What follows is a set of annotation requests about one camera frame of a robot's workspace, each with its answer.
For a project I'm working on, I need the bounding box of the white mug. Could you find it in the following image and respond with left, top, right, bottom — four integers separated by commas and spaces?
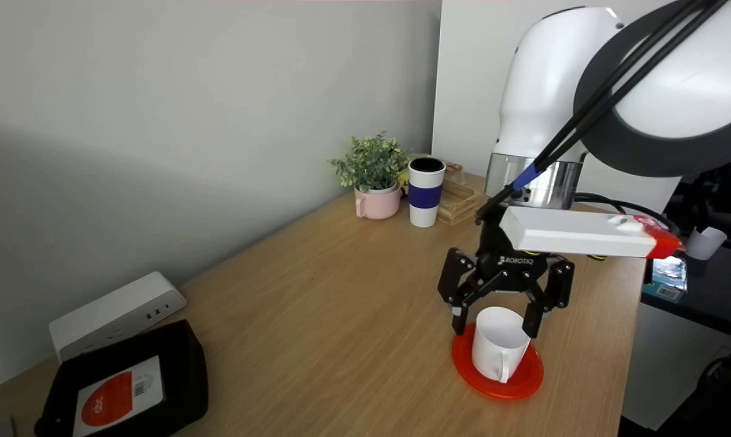
470, 302, 535, 386

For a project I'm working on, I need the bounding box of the orange round plate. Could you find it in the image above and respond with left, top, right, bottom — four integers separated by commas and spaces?
449, 322, 546, 404

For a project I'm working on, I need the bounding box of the teal small box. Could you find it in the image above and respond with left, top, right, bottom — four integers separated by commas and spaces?
652, 254, 689, 295

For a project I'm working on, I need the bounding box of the pink plant pot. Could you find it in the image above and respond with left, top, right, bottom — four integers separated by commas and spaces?
353, 183, 406, 221

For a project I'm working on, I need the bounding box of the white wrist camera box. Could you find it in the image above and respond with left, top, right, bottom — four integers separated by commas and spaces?
498, 204, 659, 259

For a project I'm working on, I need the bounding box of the white cup with purple sleeve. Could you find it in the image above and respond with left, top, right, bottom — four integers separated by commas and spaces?
406, 155, 449, 231

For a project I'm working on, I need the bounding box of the black side desk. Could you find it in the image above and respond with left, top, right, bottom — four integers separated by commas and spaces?
640, 239, 731, 342

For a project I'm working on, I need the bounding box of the small wooden slat crate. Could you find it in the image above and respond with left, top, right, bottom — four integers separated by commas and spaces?
436, 165, 491, 226

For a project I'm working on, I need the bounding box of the small white cup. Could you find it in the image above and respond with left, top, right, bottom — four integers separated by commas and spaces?
686, 226, 731, 262

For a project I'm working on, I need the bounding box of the white rectangular device box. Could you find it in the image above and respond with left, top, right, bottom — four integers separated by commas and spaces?
46, 270, 190, 361

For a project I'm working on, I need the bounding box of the small green potted plant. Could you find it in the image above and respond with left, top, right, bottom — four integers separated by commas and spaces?
328, 130, 410, 193

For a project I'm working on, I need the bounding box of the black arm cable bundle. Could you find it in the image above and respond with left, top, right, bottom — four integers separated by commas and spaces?
471, 0, 731, 227

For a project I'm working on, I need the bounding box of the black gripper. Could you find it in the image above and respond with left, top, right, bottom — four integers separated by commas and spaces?
436, 222, 578, 340

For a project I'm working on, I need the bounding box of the black box with red label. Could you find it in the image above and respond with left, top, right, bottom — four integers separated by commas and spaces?
31, 317, 212, 437

